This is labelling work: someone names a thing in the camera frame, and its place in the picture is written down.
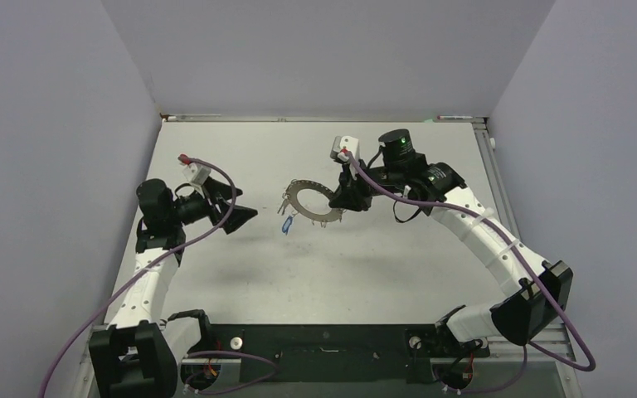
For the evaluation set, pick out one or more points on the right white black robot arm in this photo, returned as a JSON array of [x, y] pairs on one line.
[[535, 289]]

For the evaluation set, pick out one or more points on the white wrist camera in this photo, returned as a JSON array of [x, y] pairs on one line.
[[342, 145], [195, 173]]

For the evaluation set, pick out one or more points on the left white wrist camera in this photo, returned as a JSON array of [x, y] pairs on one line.
[[195, 173]]

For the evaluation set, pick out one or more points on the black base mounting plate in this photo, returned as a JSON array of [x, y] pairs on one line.
[[326, 353]]

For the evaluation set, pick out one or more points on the right aluminium side rail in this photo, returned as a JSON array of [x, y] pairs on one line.
[[496, 194]]

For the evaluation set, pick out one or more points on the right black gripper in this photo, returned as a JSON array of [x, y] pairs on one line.
[[350, 193]]

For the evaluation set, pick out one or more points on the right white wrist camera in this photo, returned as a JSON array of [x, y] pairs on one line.
[[342, 145]]

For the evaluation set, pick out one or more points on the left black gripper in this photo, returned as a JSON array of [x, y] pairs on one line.
[[214, 189]]

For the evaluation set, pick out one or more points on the large silver metal keyring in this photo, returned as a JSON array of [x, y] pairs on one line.
[[291, 199]]

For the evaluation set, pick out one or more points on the red white marker pen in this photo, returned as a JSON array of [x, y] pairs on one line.
[[455, 118]]

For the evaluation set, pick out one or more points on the back aluminium rail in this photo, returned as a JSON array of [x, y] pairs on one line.
[[207, 118]]

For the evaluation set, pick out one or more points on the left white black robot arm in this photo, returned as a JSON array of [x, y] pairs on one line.
[[133, 357]]

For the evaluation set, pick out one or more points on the blue tagged key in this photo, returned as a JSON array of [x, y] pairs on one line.
[[285, 228]]

